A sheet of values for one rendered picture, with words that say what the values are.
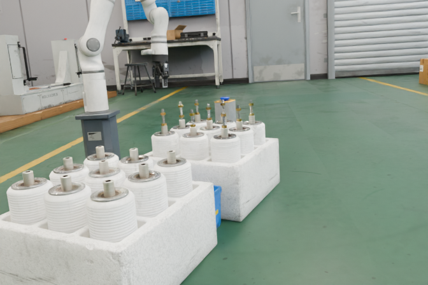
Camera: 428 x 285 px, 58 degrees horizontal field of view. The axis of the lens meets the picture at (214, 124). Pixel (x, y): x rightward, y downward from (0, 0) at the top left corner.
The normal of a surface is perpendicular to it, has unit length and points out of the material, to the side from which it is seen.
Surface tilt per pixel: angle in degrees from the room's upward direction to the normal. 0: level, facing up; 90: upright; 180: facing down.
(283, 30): 90
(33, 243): 90
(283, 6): 90
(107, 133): 89
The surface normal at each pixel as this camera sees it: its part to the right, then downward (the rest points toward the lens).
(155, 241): 0.90, 0.03
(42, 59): -0.11, 0.18
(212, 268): -0.06, -0.98
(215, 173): -0.46, 0.19
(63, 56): -0.13, -0.20
